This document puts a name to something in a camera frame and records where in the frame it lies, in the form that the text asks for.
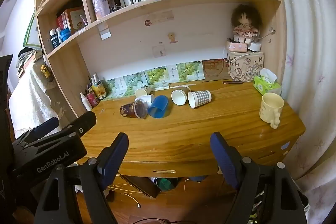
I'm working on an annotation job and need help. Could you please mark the yellow bottle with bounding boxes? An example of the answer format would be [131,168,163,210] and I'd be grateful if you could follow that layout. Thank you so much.
[94,82,107,100]

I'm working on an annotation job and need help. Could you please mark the yellow toy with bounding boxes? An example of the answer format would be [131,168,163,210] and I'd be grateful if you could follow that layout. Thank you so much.
[40,64,51,79]

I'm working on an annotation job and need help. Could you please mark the white cable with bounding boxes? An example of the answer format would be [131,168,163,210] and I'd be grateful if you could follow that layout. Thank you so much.
[121,192,141,208]

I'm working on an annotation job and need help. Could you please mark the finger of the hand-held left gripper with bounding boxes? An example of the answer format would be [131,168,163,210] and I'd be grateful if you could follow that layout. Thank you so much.
[56,111,97,139]
[15,116,60,146]

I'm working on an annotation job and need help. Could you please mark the letter print storage box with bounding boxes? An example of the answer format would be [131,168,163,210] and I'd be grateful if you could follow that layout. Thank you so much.
[228,51,264,82]

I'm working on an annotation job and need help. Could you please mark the checkered paper cup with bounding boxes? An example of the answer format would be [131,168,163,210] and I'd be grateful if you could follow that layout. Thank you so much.
[188,90,212,109]

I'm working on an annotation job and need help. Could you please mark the blue jar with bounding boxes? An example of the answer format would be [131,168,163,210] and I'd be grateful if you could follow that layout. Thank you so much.
[59,27,72,42]

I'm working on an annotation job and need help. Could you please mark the small cream paper cup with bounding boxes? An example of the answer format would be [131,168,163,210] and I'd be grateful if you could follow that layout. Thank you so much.
[135,85,153,98]

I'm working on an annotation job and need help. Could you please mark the green tissue box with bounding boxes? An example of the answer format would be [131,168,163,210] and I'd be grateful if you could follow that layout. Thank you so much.
[253,68,281,95]

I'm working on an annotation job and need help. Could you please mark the curly hair rag doll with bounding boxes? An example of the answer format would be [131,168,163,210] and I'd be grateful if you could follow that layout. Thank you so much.
[230,4,263,44]

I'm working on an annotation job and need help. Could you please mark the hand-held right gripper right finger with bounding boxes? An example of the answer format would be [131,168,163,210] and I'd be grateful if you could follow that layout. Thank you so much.
[210,132,307,224]

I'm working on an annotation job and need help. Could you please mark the cream ceramic mug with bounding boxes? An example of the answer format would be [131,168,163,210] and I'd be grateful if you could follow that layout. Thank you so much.
[259,93,285,130]

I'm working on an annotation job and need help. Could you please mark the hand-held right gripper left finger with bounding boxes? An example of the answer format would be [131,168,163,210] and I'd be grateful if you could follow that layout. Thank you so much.
[34,132,129,224]

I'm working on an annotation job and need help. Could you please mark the wooden desk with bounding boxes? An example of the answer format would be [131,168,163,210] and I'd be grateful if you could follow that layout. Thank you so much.
[76,80,306,195]

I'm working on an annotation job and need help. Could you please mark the green bag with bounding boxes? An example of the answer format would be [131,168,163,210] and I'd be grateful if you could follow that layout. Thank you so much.
[156,177,181,191]

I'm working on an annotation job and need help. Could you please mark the small white bottle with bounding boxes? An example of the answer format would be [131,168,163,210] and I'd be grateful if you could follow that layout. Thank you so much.
[80,92,93,111]

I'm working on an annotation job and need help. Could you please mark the white plastic cup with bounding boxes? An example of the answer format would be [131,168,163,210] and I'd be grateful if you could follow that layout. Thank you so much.
[134,94,154,109]

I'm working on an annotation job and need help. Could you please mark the red books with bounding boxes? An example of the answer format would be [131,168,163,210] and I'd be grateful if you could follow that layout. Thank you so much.
[56,7,88,33]

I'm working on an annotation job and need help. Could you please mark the dark blue bottle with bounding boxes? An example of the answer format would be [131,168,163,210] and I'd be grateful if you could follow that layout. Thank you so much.
[49,29,61,49]

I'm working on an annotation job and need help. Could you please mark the pile of papers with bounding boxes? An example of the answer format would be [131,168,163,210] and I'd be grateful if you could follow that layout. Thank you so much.
[16,48,44,77]

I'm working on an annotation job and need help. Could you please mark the blue plastic cup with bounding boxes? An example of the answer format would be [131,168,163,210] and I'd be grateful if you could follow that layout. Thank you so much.
[147,95,169,119]

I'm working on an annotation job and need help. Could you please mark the white floral curtain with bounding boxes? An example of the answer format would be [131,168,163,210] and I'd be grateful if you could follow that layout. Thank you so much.
[262,0,336,224]

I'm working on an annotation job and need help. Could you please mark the brown printed card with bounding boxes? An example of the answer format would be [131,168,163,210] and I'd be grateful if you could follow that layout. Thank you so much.
[202,59,229,80]

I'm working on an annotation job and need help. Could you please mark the dark patterned cup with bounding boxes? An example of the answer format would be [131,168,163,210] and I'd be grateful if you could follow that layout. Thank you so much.
[120,101,148,119]

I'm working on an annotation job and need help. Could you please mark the white floral tube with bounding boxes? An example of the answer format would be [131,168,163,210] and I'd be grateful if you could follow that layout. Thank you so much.
[90,0,111,20]

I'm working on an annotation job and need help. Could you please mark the dark flat box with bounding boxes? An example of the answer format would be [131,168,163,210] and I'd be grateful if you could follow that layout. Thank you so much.
[119,174,162,198]

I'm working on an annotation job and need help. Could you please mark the grape print paper strip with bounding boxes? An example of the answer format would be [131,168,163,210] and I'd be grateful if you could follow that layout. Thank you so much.
[105,60,205,98]

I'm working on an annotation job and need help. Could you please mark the green framed picture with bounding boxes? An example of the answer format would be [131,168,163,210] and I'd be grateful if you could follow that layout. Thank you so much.
[23,10,41,47]

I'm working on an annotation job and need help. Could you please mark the white lace cloth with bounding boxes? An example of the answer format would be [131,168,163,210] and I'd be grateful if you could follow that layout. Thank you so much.
[8,61,61,138]

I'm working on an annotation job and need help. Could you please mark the white paper cup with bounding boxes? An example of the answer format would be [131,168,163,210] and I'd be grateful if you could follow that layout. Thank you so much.
[171,86,191,105]

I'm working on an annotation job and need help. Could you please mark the pink polka dot box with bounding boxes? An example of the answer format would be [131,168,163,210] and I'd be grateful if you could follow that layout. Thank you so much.
[226,40,248,52]

